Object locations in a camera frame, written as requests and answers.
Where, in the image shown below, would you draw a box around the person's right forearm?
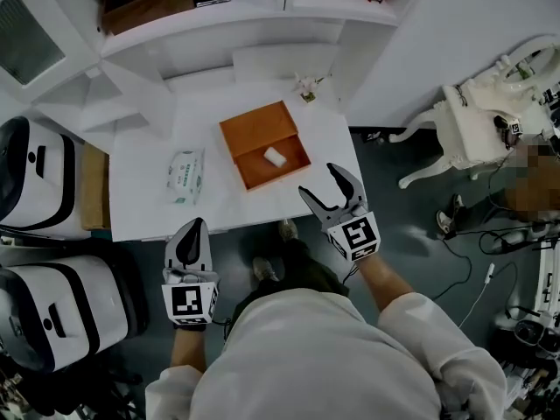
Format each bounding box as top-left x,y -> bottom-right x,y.
355,251 -> 416,313

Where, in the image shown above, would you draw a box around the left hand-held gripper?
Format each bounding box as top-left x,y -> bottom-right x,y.
160,216 -> 221,327

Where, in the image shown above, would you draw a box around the orange box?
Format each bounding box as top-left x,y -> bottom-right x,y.
218,100 -> 312,193

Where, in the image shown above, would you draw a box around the person's shoe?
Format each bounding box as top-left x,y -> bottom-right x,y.
277,218 -> 300,244
252,256 -> 280,284

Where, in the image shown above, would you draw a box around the white cable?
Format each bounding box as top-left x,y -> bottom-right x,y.
458,262 -> 497,328

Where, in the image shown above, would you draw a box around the brown wooden tray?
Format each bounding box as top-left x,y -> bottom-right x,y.
101,0 -> 196,37

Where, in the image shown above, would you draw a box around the person's right shoe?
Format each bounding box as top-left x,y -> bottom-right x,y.
277,218 -> 300,244

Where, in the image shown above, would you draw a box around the pile of equipment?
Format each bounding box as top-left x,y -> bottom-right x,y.
493,234 -> 560,415

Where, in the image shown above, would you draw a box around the white shelf unit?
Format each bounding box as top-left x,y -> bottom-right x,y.
99,0 -> 400,83

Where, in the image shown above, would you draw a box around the black cable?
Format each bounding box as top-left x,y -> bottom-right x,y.
430,227 -> 522,301

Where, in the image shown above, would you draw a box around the white item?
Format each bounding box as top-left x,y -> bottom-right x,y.
262,146 -> 288,166

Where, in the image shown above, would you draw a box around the white green wipes packet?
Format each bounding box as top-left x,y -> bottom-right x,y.
165,148 -> 207,207

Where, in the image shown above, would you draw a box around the brown cardboard box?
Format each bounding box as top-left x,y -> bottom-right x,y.
80,142 -> 111,232

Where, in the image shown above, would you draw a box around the white ornate chair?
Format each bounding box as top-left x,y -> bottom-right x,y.
388,34 -> 560,190

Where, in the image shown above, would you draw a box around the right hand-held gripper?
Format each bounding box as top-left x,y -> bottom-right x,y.
297,162 -> 382,263

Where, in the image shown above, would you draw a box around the person's dark trousers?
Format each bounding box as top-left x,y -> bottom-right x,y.
230,237 -> 352,321

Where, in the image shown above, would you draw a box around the frosted glass panel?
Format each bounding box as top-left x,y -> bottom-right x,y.
0,0 -> 67,88

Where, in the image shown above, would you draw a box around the small white flower ornament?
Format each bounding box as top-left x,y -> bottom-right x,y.
293,72 -> 327,104

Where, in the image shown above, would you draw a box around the person's left forearm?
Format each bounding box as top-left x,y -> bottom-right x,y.
169,324 -> 208,374

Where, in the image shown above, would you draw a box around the person's white shirt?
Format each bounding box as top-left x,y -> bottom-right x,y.
144,293 -> 509,420

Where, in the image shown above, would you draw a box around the person's left shoe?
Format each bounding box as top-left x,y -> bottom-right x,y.
252,256 -> 280,284

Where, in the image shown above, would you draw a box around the spare hand-held gripper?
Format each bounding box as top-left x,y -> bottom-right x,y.
493,113 -> 527,149

